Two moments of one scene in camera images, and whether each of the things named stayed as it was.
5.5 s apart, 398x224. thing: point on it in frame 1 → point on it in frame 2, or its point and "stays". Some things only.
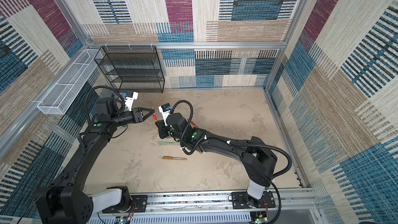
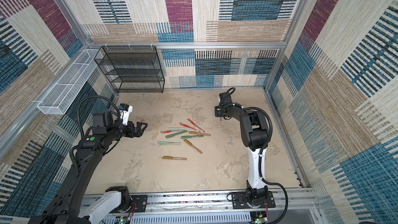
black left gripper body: [127, 118] → [130, 133]
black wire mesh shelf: [132, 68] stays
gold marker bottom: [171, 157] stays
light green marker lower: [164, 142] stays
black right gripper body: [165, 131] → [218, 111]
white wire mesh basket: [63, 94] stays
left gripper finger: [151, 111] → [139, 126]
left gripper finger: [150, 113] → [139, 131]
